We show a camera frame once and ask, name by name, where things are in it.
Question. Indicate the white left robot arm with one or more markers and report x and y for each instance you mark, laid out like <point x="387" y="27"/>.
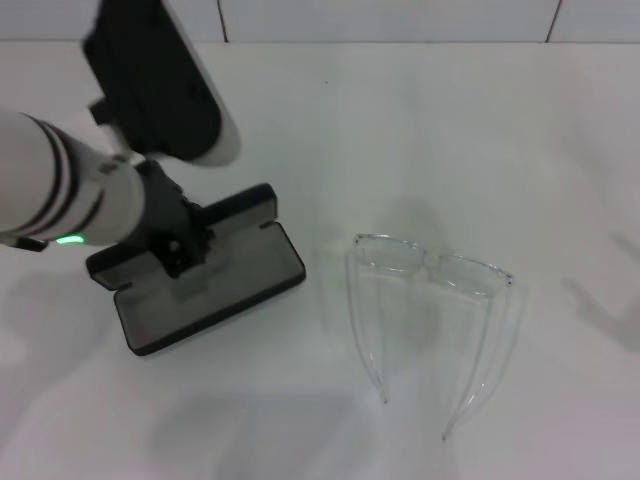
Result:
<point x="65" y="185"/>

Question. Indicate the clear plastic glasses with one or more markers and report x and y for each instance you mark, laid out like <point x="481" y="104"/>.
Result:
<point x="431" y="257"/>

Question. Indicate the black glasses case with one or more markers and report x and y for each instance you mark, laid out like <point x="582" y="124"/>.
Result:
<point x="240" y="280"/>

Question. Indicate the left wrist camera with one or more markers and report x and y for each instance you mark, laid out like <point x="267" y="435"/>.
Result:
<point x="160" y="85"/>

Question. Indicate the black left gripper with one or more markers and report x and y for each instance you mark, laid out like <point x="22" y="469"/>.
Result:
<point x="167" y="205"/>

